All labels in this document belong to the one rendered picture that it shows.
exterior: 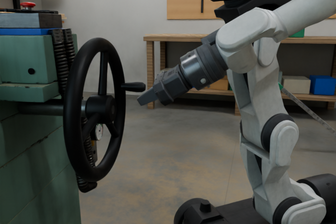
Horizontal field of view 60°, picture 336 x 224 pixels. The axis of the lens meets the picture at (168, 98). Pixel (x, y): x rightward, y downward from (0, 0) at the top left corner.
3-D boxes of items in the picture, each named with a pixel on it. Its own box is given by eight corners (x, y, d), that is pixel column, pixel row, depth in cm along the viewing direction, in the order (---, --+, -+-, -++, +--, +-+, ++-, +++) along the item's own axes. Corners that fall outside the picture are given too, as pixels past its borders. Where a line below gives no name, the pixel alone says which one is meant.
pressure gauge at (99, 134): (97, 150, 88) (95, 124, 86) (85, 149, 89) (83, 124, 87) (104, 142, 94) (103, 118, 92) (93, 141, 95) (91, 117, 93)
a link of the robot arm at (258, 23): (233, 72, 66) (289, 42, 63) (222, 52, 59) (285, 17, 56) (222, 52, 70) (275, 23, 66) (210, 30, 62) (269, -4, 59)
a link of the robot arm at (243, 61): (219, 92, 69) (264, 68, 66) (204, 71, 60) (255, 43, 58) (203, 57, 75) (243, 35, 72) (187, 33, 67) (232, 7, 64)
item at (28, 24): (41, 35, 53) (37, 3, 52) (-14, 35, 55) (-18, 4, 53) (73, 33, 66) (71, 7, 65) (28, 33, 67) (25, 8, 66)
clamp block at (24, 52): (47, 85, 54) (42, 35, 52) (-19, 83, 56) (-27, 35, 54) (81, 72, 68) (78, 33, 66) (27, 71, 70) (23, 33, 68)
